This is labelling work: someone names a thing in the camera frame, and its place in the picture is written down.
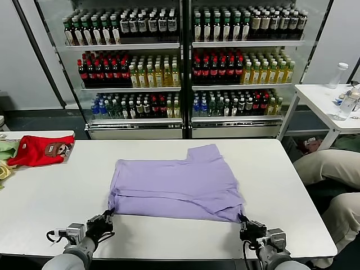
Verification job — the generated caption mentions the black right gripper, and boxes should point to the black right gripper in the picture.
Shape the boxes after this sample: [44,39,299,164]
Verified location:
[238,213,267,242]

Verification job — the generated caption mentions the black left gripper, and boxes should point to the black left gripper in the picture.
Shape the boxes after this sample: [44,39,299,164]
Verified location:
[85,209,114,248]

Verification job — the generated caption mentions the purple t-shirt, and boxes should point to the purple t-shirt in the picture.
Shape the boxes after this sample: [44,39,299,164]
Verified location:
[107,143,246,223]

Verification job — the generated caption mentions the glass beverage display cabinet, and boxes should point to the glass beverage display cabinet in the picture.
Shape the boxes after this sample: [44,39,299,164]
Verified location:
[34,0,187,141]
[186,0,335,139]

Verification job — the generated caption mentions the red bear-print t-shirt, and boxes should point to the red bear-print t-shirt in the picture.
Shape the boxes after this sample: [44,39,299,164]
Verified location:
[7,134,76,167]

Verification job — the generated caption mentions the person leg beige trousers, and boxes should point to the person leg beige trousers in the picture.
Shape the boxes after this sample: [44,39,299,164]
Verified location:
[312,192,360,268]
[292,148,360,190]

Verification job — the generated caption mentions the red cloth pile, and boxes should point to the red cloth pile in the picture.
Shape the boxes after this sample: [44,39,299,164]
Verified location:
[302,138,323,152]

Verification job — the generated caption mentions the yellow garment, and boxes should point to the yellow garment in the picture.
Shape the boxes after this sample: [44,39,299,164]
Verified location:
[0,160,16,180]

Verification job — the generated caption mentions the light green garment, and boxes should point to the light green garment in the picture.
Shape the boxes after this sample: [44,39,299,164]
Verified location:
[0,139,20,160]

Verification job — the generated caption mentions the green cloth pile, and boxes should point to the green cloth pile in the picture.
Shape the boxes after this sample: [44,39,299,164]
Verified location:
[333,136,360,152]

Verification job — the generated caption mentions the yellow-green juice bottle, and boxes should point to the yellow-green juice bottle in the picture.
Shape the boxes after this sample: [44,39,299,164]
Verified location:
[285,60,295,84]
[242,61,252,85]
[251,61,260,85]
[276,61,286,84]
[268,61,277,84]
[259,61,269,85]
[162,63,172,87]
[154,64,163,88]
[129,65,139,88]
[146,64,155,88]
[138,65,147,88]
[170,63,179,87]

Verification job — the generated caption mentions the white side table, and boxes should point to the white side table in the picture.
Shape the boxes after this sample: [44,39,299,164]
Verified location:
[276,83,360,152]

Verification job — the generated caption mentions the clear labelled water bottle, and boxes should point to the clear labelled water bottle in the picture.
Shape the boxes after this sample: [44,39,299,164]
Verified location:
[334,91,355,122]

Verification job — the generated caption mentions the tall clear white-capped bottle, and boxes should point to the tall clear white-capped bottle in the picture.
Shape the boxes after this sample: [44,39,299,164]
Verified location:
[327,62,349,90]

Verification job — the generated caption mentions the black diagonal pole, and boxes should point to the black diagonal pole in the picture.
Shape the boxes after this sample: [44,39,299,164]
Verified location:
[11,0,67,110]

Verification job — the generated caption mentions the green-capped dark tea bottle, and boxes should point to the green-capped dark tea bottle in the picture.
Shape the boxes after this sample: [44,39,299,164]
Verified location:
[90,16,102,46]
[71,16,84,46]
[202,12,213,42]
[62,17,75,46]
[212,12,222,42]
[241,12,251,42]
[80,16,93,46]
[232,12,242,42]
[193,12,203,42]
[222,12,232,42]
[109,15,121,45]
[100,15,112,46]

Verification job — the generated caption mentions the dark bottle white label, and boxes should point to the dark bottle white label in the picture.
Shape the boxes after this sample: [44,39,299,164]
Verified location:
[138,13,149,39]
[129,13,139,39]
[147,12,158,38]
[157,12,168,38]
[119,13,129,39]
[167,12,177,38]

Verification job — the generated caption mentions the dark bottle beige label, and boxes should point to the dark bottle beige label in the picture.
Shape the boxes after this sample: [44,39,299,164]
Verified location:
[298,11,307,39]
[279,11,290,39]
[289,11,299,39]
[269,11,280,39]
[260,11,271,39]
[250,11,260,39]

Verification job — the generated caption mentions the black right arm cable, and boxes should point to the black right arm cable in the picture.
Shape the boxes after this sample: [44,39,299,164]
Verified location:
[242,238,264,270]

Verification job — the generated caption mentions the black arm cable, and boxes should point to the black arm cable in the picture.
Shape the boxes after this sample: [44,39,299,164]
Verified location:
[46,229,67,243]
[242,238,264,270]

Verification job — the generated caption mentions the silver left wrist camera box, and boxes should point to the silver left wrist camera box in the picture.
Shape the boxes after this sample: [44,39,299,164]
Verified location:
[66,223,86,244]

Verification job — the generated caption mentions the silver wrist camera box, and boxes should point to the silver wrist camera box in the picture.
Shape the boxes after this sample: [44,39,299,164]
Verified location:
[265,228,287,250]
[66,223,86,244]

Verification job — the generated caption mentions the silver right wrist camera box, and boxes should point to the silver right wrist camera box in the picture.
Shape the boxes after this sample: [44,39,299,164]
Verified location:
[265,228,287,250]

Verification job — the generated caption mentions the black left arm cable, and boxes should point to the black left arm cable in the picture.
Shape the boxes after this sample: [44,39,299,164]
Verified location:
[46,229,67,243]

